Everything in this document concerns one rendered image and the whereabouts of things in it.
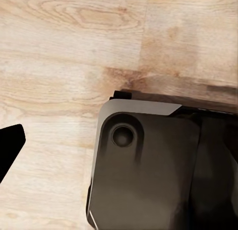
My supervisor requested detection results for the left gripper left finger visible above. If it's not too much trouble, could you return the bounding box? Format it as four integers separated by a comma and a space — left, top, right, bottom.
0, 124, 26, 183

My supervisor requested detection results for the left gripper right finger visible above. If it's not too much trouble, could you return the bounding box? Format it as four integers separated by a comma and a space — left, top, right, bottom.
222, 123, 238, 163

